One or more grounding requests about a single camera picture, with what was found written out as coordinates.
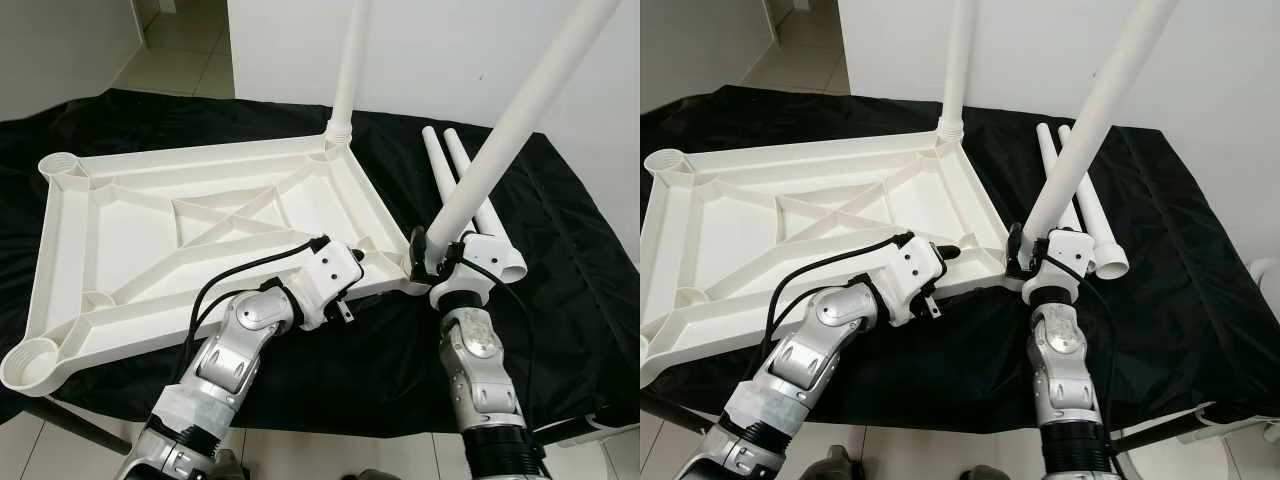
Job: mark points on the white floor fan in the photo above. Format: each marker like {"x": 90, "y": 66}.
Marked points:
{"x": 1266, "y": 277}

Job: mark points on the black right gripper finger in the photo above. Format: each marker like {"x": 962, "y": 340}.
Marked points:
{"x": 1017, "y": 250}
{"x": 420, "y": 255}

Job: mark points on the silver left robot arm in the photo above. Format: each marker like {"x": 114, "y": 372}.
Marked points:
{"x": 240, "y": 340}
{"x": 820, "y": 335}

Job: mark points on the grey robot left leg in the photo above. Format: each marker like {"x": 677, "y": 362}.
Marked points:
{"x": 232, "y": 468}
{"x": 838, "y": 466}

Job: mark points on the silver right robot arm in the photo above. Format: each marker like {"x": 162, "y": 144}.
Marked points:
{"x": 1060, "y": 350}
{"x": 480, "y": 350}

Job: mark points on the black cloth table cover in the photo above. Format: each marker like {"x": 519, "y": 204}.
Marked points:
{"x": 1190, "y": 330}
{"x": 570, "y": 330}

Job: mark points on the grey robot leg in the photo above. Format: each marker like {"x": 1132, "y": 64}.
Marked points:
{"x": 838, "y": 466}
{"x": 372, "y": 475}
{"x": 232, "y": 468}
{"x": 988, "y": 474}

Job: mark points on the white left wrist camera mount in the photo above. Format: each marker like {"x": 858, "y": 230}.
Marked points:
{"x": 330, "y": 270}
{"x": 910, "y": 265}

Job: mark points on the grey robot right leg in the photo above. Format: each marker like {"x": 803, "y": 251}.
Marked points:
{"x": 988, "y": 474}
{"x": 372, "y": 475}

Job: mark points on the white plastic children table top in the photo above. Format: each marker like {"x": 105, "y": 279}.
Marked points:
{"x": 730, "y": 230}
{"x": 130, "y": 230}

